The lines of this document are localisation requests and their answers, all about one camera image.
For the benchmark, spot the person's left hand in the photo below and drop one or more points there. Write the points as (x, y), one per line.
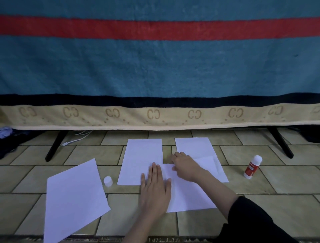
(153, 195)

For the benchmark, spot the person's right hand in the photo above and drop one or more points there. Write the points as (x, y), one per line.
(188, 167)

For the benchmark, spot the person's right thumb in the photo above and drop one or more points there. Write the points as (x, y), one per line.
(177, 170)

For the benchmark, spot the person's left thumb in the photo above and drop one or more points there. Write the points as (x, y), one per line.
(169, 186)

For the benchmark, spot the person's left middle finger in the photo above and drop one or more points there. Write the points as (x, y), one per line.
(153, 174)

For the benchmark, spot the person's left little finger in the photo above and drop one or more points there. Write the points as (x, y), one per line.
(143, 182)

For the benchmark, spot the person's left forearm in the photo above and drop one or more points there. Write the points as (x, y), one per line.
(142, 229)

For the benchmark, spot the person's right forearm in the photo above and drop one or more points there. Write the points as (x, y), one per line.
(220, 192)

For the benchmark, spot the white glue stick cap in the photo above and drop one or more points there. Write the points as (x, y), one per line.
(108, 181)

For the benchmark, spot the large white paper sheet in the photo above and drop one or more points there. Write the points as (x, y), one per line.
(75, 200)

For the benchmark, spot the red white glue stick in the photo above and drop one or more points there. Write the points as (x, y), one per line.
(252, 167)

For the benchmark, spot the black sleeve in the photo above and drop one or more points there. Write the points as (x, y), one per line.
(250, 222)

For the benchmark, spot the black stand leg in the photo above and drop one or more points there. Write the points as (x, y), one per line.
(55, 146)
(282, 143)

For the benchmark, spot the teal red striped blanket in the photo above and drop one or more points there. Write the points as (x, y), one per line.
(160, 70)

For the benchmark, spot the dark clothing pile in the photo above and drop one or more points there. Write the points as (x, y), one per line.
(15, 142)

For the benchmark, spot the white blue patterned cloth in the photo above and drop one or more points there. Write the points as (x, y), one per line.
(5, 132)

